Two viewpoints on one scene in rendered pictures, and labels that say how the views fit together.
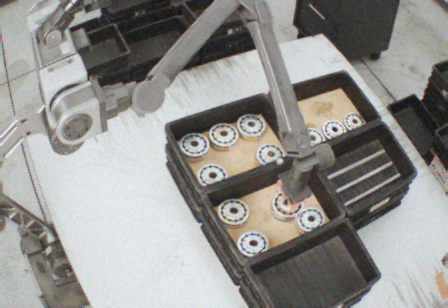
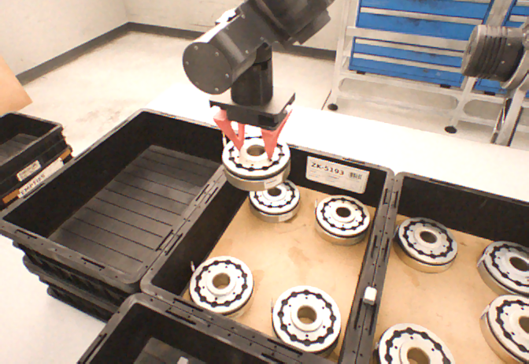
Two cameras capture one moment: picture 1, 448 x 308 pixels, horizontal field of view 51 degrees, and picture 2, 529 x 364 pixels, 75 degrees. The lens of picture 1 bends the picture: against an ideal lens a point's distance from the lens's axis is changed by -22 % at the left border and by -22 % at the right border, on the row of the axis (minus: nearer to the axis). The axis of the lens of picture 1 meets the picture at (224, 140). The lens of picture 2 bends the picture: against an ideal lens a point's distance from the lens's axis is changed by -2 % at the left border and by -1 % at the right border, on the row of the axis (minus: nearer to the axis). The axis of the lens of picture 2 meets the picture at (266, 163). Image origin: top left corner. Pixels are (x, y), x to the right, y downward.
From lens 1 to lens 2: 1.75 m
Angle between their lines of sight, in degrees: 84
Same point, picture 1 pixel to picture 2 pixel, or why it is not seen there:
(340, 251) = not seen: hidden behind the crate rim
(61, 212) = (476, 150)
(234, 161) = (446, 308)
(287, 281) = (190, 195)
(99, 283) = (364, 131)
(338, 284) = (100, 230)
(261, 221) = (300, 244)
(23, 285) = not seen: hidden behind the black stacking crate
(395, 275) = not seen: outside the picture
